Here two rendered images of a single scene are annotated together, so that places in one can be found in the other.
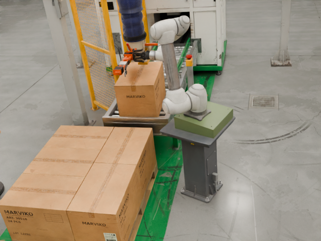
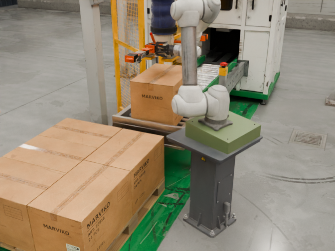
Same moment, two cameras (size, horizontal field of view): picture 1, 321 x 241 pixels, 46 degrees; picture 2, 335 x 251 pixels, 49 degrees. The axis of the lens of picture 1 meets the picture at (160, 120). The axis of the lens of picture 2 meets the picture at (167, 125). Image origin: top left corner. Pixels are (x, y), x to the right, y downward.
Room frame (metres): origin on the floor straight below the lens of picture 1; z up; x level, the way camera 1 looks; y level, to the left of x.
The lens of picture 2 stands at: (0.47, -0.31, 1.94)
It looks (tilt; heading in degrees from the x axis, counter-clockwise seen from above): 25 degrees down; 8
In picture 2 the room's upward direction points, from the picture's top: straight up
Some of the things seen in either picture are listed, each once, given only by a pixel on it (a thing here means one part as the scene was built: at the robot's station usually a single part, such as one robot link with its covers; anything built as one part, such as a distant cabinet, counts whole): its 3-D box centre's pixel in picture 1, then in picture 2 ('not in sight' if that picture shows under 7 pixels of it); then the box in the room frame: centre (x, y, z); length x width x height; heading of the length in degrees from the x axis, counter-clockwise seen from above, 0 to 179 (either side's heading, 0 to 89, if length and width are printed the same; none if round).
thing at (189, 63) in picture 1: (191, 100); (220, 117); (3.78, -0.38, 0.50); 0.07 x 0.07 x 1.00; 75
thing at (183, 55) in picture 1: (184, 60); (223, 77); (4.76, -0.40, 0.60); 1.60 x 0.10 x 0.09; 165
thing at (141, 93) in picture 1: (142, 90); (163, 94); (3.68, 0.16, 0.75); 0.60 x 0.40 x 0.40; 168
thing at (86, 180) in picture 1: (87, 179); (75, 179); (2.78, 0.73, 0.34); 1.20 x 1.00 x 0.40; 165
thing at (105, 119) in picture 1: (134, 119); (147, 124); (3.36, 0.26, 0.58); 0.70 x 0.03 x 0.06; 75
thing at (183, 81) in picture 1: (184, 78); (219, 95); (4.40, -0.37, 0.50); 2.31 x 0.05 x 0.19; 165
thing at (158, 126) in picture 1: (136, 128); (147, 135); (3.35, 0.26, 0.48); 0.70 x 0.03 x 0.15; 75
